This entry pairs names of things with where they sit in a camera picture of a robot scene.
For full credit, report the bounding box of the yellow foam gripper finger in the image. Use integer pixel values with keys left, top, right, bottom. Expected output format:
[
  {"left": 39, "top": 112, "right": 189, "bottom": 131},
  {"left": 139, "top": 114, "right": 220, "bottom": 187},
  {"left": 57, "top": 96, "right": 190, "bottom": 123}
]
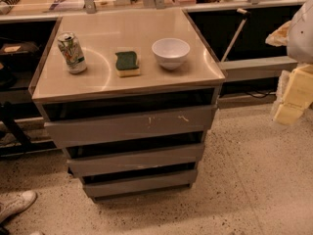
[{"left": 273, "top": 65, "right": 313, "bottom": 125}]

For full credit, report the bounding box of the white sneaker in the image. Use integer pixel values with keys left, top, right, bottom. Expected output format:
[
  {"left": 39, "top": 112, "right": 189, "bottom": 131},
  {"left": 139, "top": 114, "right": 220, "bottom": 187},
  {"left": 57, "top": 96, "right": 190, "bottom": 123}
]
[{"left": 0, "top": 190, "right": 37, "bottom": 223}]

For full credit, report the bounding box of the white bowl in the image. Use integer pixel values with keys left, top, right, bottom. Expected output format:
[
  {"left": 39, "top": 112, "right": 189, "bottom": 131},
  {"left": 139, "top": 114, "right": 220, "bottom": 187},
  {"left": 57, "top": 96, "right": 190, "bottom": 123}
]
[{"left": 152, "top": 38, "right": 190, "bottom": 71}]

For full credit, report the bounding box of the printed soda can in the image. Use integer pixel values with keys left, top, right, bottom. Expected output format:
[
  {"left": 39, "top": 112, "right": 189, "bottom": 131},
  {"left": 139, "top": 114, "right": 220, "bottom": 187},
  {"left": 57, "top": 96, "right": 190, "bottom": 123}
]
[{"left": 57, "top": 32, "right": 87, "bottom": 74}]

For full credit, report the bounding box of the green yellow sponge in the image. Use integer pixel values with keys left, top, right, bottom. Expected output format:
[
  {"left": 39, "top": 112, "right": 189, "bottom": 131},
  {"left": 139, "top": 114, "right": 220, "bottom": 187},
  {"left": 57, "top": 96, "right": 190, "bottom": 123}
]
[{"left": 115, "top": 51, "right": 141, "bottom": 77}]

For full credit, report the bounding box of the grey middle drawer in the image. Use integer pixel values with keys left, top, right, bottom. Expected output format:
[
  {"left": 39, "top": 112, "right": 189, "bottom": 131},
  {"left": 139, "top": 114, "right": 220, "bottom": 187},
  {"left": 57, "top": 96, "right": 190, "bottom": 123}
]
[{"left": 67, "top": 143, "right": 204, "bottom": 177}]

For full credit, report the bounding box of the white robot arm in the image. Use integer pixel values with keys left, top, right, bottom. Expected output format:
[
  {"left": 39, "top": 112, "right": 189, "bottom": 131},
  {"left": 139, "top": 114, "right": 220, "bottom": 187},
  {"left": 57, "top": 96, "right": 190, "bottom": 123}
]
[{"left": 265, "top": 0, "right": 313, "bottom": 125}]

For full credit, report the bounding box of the grey bottom drawer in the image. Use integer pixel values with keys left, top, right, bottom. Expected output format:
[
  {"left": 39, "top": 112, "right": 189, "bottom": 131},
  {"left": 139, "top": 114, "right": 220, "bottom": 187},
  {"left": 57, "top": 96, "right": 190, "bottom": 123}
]
[{"left": 83, "top": 169, "right": 198, "bottom": 198}]

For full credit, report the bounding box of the grey drawer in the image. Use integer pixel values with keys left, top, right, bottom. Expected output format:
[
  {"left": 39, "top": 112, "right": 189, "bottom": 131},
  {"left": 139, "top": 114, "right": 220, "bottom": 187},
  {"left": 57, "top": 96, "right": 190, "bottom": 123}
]
[
  {"left": 45, "top": 106, "right": 217, "bottom": 148},
  {"left": 67, "top": 143, "right": 204, "bottom": 177},
  {"left": 83, "top": 169, "right": 198, "bottom": 198}
]

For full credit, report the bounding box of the grey metal rail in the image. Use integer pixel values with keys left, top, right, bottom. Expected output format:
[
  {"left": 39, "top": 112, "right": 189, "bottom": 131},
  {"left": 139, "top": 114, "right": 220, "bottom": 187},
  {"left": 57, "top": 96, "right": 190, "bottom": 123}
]
[{"left": 219, "top": 56, "right": 297, "bottom": 82}]

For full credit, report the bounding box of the black chair frame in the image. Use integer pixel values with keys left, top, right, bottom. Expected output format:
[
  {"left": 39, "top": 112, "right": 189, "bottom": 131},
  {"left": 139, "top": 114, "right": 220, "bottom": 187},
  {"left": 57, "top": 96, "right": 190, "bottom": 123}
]
[{"left": 0, "top": 102, "right": 31, "bottom": 150}]

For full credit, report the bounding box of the grey drawer cabinet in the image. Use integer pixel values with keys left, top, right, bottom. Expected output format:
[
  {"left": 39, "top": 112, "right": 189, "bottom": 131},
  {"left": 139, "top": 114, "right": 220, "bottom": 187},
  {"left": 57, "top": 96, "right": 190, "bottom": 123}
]
[{"left": 32, "top": 8, "right": 225, "bottom": 202}]

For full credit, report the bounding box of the grey top drawer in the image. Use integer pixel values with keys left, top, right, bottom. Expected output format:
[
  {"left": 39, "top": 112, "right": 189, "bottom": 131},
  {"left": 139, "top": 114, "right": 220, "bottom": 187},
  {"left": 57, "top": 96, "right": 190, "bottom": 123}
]
[{"left": 45, "top": 106, "right": 217, "bottom": 148}]

